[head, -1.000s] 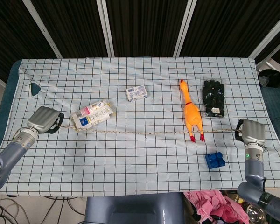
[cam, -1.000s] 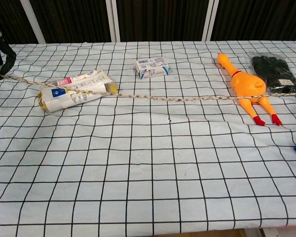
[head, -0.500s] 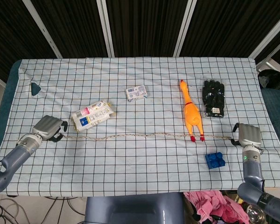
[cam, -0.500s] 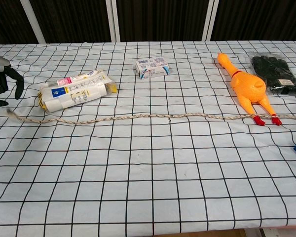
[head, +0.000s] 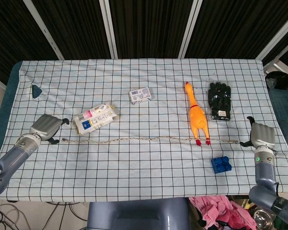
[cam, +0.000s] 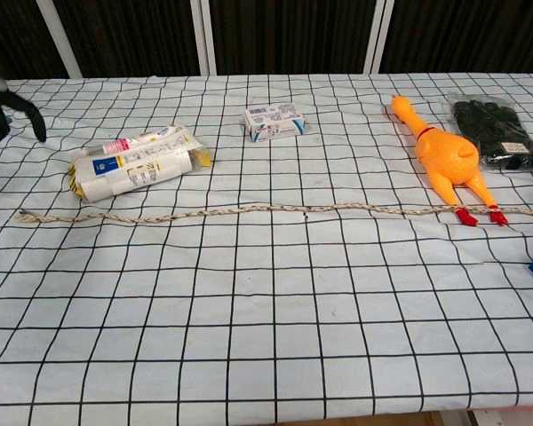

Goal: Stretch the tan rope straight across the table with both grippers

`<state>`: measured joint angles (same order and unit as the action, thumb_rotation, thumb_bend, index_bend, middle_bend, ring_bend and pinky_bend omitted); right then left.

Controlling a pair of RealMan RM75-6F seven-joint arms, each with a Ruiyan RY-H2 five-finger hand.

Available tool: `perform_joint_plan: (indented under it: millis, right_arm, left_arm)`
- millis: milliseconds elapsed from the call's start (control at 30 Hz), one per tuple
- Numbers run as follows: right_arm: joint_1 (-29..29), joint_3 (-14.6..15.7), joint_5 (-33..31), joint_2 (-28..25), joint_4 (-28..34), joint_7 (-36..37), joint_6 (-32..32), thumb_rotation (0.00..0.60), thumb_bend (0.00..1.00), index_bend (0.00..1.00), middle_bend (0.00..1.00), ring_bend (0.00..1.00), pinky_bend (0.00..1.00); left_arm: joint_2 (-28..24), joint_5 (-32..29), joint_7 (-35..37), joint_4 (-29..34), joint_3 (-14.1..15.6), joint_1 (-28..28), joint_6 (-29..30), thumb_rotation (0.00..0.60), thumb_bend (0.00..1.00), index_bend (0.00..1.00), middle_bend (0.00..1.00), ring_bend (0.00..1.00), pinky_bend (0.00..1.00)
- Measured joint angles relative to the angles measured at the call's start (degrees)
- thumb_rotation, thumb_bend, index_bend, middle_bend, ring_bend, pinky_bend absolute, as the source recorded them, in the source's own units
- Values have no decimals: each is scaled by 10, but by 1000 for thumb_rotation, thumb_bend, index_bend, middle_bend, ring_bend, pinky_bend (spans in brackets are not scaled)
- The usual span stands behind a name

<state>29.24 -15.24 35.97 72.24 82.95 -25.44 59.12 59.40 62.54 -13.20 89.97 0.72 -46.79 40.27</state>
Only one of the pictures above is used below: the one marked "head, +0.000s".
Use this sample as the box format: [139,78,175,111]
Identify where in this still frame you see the black floor cable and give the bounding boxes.
[45,202,87,218]

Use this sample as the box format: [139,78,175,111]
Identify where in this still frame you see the black gloves in clear bag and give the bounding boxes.
[207,80,232,121]

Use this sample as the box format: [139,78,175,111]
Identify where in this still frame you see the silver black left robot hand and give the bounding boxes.
[29,114,70,145]

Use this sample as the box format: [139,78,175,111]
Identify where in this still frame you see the small white blue carton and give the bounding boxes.
[129,87,152,105]

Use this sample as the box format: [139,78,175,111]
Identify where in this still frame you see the white black checked tablecloth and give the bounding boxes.
[0,58,288,203]

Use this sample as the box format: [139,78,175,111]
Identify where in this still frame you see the blue building block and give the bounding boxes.
[210,155,233,174]

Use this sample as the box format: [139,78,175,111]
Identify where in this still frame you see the teal table padding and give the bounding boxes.
[0,61,43,173]

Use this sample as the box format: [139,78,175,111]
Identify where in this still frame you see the pink cloth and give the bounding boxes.
[189,195,257,230]

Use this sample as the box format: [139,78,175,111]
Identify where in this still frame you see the steel bowl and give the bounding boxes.
[253,208,276,225]

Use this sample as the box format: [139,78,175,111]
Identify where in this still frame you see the dark pleated curtain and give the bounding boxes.
[0,0,288,80]

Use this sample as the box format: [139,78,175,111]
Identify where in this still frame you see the white frame post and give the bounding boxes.
[23,0,65,60]
[179,0,199,59]
[254,9,288,63]
[100,0,118,59]

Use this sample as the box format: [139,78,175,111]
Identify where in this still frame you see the beige speckled rope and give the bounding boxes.
[62,136,242,146]

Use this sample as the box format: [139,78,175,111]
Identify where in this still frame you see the white wet wipes pack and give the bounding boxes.
[72,102,120,137]

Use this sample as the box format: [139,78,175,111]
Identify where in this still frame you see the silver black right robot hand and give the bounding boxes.
[240,116,276,150]

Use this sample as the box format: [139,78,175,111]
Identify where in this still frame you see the dark green bundle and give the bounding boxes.
[265,70,288,93]

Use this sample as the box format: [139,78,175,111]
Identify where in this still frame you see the grey floor cable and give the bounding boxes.
[0,207,27,230]

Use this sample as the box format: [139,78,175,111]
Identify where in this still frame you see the teal upholstered seat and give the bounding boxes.
[268,87,288,144]

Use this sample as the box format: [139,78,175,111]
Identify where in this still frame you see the grey-blue robot torso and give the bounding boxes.
[87,198,192,230]

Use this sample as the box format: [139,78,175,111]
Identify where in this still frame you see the orange rubber chicken toy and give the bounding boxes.
[184,81,212,147]

